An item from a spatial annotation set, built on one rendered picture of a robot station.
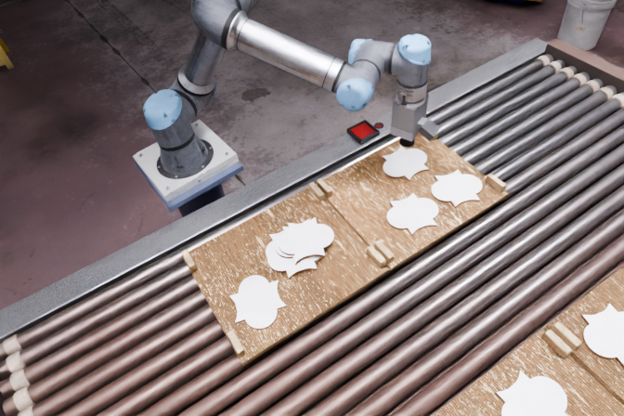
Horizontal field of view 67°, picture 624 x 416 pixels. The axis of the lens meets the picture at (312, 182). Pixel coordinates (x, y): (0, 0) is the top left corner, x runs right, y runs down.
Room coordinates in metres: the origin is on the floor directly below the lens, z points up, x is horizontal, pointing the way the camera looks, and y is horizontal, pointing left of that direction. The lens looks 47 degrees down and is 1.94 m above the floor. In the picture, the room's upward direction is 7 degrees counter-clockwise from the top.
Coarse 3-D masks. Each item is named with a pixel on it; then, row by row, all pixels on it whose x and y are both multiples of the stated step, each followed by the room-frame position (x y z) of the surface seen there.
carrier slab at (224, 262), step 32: (256, 224) 0.81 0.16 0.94; (288, 224) 0.80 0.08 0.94; (192, 256) 0.73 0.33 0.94; (224, 256) 0.72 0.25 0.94; (256, 256) 0.70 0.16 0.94; (352, 256) 0.67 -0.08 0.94; (224, 288) 0.62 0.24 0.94; (288, 288) 0.60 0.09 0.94; (320, 288) 0.59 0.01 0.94; (352, 288) 0.58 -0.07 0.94; (224, 320) 0.54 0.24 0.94; (288, 320) 0.52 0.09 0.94; (256, 352) 0.45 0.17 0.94
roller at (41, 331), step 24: (528, 72) 1.37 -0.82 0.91; (480, 96) 1.27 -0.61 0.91; (432, 120) 1.17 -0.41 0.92; (384, 144) 1.08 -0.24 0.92; (336, 168) 1.00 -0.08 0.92; (288, 192) 0.93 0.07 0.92; (240, 216) 0.86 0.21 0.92; (168, 264) 0.73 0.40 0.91; (120, 288) 0.67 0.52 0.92; (72, 312) 0.62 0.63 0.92; (24, 336) 0.57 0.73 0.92; (0, 360) 0.52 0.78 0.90
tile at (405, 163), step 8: (400, 152) 1.01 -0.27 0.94; (408, 152) 1.01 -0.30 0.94; (416, 152) 1.00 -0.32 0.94; (384, 160) 1.00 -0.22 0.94; (392, 160) 0.98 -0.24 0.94; (400, 160) 0.98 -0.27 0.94; (408, 160) 0.98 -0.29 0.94; (416, 160) 0.97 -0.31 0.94; (424, 160) 0.97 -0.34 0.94; (384, 168) 0.95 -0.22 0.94; (392, 168) 0.95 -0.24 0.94; (400, 168) 0.95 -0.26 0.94; (408, 168) 0.94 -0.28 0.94; (416, 168) 0.94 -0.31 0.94; (424, 168) 0.93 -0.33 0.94; (392, 176) 0.92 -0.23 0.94; (400, 176) 0.92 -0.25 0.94; (408, 176) 0.91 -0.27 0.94
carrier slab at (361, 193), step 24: (432, 144) 1.04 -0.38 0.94; (360, 168) 0.97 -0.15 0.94; (432, 168) 0.94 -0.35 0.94; (456, 168) 0.93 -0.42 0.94; (336, 192) 0.89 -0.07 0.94; (360, 192) 0.88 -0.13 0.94; (384, 192) 0.87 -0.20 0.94; (408, 192) 0.86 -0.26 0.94; (480, 192) 0.83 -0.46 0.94; (504, 192) 0.82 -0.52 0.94; (360, 216) 0.79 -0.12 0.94; (384, 216) 0.78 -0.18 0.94; (456, 216) 0.76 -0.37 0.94; (384, 240) 0.71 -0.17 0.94; (408, 240) 0.70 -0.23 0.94; (432, 240) 0.69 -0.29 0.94
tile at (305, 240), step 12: (300, 228) 0.75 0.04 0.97; (312, 228) 0.75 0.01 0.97; (324, 228) 0.74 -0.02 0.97; (288, 240) 0.72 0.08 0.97; (300, 240) 0.71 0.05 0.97; (312, 240) 0.71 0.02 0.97; (324, 240) 0.70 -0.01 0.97; (288, 252) 0.68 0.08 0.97; (300, 252) 0.68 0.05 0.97; (312, 252) 0.67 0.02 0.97
